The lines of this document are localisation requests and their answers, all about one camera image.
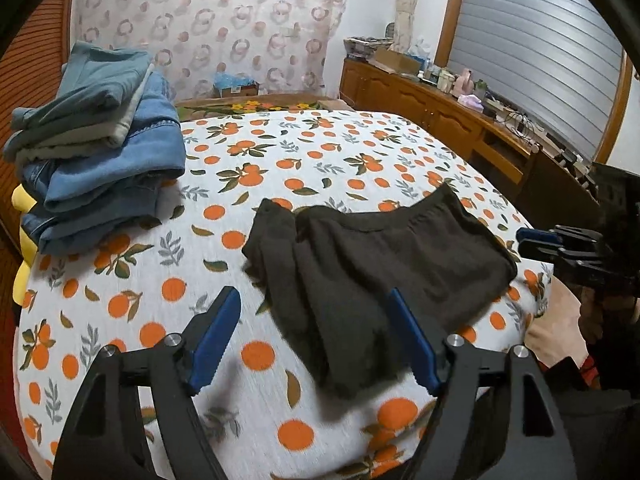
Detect wooden sideboard cabinet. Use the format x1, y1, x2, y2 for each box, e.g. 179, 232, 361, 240
340, 58, 600, 230

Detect circle pattern curtain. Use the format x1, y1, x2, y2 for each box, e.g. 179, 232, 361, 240
73, 0, 347, 100

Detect grey roller shutter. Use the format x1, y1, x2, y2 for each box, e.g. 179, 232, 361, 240
448, 0, 623, 158

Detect pink tissue pack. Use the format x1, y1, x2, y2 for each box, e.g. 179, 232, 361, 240
458, 94, 484, 113

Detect stack of papers basket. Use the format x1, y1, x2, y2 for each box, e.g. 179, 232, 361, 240
343, 37, 393, 60

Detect teal folded jeans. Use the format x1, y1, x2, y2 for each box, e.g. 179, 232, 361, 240
3, 41, 151, 162

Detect pink bottle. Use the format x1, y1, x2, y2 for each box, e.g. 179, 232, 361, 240
450, 68, 474, 99

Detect orange print white sheet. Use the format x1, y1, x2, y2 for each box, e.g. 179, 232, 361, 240
15, 110, 552, 479

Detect yellow pillow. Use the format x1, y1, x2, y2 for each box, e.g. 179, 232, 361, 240
11, 185, 37, 308

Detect right hand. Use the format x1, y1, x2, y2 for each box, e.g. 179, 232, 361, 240
525, 276, 588, 368

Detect grey lower folded jeans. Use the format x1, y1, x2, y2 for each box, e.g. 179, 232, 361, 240
11, 63, 154, 166

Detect black pants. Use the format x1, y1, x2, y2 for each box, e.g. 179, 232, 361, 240
242, 184, 518, 399

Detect blue folded jeans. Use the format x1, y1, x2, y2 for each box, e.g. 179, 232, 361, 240
21, 72, 186, 257

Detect brown louvered wardrobe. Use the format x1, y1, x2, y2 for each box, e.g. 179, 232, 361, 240
0, 0, 79, 241

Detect cardboard box with blue items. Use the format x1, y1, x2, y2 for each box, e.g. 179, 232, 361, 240
213, 72, 259, 99

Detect cardboard box on sideboard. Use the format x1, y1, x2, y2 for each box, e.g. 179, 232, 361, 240
369, 47, 422, 76

